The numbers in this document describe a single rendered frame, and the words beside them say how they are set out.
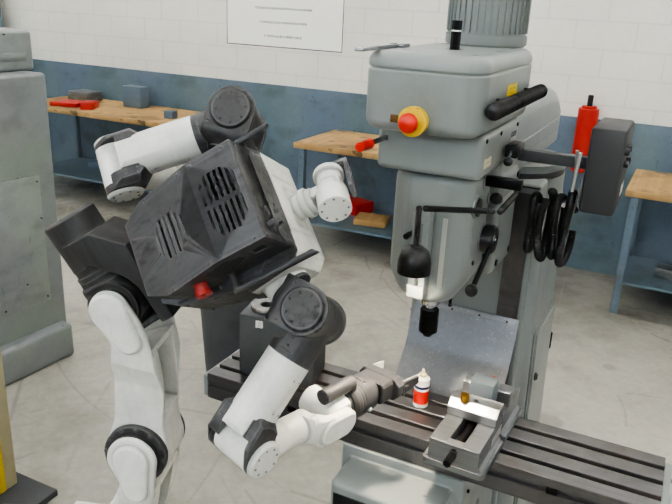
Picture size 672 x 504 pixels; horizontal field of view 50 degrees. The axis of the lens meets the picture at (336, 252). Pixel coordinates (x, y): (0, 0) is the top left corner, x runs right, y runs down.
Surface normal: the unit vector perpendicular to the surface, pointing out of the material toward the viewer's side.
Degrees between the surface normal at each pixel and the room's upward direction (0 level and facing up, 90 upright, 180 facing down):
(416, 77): 90
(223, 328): 94
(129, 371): 114
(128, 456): 90
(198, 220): 75
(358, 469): 0
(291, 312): 58
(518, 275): 90
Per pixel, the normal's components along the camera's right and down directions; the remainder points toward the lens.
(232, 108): -0.07, -0.16
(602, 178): -0.44, 0.28
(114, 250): -0.14, 0.32
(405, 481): 0.04, -0.94
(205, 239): -0.58, -0.01
